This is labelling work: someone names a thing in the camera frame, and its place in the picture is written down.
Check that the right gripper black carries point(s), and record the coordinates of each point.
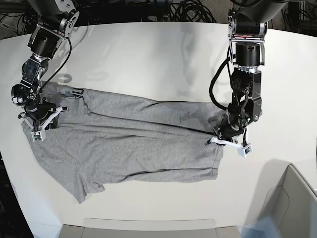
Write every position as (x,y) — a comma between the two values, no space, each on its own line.
(42,111)

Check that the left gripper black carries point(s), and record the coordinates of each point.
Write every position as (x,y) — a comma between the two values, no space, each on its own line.
(229,125)

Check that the grey T-shirt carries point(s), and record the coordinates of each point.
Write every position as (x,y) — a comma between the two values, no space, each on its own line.
(111,138)

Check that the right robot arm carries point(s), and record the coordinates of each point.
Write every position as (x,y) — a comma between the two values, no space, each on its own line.
(56,18)

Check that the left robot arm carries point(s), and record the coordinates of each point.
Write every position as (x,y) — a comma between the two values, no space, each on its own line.
(247,25)

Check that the grey bin right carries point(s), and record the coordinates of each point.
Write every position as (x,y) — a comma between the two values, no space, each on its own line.
(290,209)

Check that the grey tray front edge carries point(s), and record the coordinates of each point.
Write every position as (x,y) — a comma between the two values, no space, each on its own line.
(106,228)

